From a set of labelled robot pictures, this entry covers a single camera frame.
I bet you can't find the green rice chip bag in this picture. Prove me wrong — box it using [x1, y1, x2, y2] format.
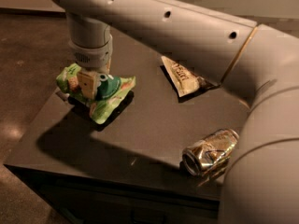
[56, 63, 135, 124]

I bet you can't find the silver soda can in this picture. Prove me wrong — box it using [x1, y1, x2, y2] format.
[182, 129, 239, 177]

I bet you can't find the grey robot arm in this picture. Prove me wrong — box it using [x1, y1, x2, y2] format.
[52, 0, 299, 224]

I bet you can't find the brown and cream snack bag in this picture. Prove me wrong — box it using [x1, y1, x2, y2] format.
[161, 56, 218, 98]

